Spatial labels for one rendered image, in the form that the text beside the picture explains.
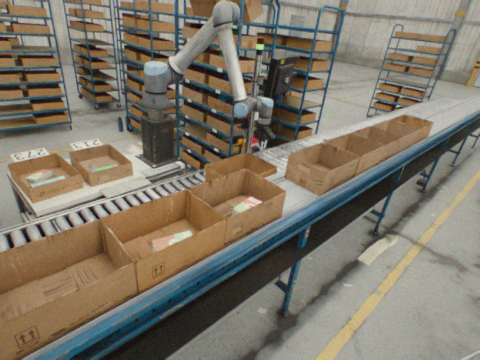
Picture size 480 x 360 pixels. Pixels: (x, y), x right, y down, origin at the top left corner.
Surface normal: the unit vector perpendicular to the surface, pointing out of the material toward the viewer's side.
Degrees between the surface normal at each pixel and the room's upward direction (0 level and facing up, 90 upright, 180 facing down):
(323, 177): 90
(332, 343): 0
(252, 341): 0
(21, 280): 89
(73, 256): 89
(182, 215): 90
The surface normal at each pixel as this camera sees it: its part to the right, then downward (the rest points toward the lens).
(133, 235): 0.68, 0.40
